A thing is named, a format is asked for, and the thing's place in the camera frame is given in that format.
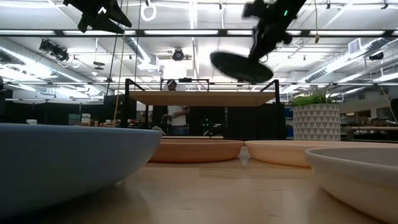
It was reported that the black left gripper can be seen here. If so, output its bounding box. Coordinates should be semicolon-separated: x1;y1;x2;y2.
63;0;133;34

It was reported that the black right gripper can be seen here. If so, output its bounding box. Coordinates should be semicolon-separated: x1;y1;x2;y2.
248;17;294;65

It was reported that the pink plate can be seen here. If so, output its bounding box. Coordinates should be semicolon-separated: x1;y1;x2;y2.
210;51;274;84

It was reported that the pale peach plate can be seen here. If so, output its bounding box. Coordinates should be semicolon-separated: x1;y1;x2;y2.
244;139;398;168

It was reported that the salmon peach plate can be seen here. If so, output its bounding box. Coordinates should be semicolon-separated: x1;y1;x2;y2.
149;139;245;164

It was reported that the blue plate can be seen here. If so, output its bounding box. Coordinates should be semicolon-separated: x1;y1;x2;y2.
0;123;164;215

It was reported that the grey beige plate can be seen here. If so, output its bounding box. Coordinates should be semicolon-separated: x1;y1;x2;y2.
304;146;398;223

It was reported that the black ceiling spotlight cluster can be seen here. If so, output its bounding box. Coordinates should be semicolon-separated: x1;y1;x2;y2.
39;39;70;62

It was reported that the overhead rig light bar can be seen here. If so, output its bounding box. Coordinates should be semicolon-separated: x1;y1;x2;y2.
0;29;398;38

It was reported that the round black ceiling fixture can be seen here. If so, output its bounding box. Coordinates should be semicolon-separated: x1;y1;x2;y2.
172;48;185;62

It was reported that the white ceiling vent box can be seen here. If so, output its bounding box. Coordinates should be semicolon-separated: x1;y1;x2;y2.
348;37;361;54

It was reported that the succulent in patterned white pot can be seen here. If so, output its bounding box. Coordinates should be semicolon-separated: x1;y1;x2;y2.
290;83;342;142

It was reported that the background workbench with boxes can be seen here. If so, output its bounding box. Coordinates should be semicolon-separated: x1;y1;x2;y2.
68;112;125;128

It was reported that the person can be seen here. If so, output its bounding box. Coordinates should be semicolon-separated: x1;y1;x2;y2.
161;79;191;137

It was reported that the background wooden desk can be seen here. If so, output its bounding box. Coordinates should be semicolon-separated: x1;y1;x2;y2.
340;124;398;141

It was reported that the white cable loop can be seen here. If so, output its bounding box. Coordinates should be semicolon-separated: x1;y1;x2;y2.
140;0;157;22

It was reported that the hanging cord with plug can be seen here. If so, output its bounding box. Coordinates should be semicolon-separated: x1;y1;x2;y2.
313;0;321;44

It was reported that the yellow hanging cable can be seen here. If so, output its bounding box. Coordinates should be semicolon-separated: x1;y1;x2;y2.
113;0;129;125

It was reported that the wooden shelf black metal frame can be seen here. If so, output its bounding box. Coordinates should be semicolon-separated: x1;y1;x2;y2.
122;77;285;141

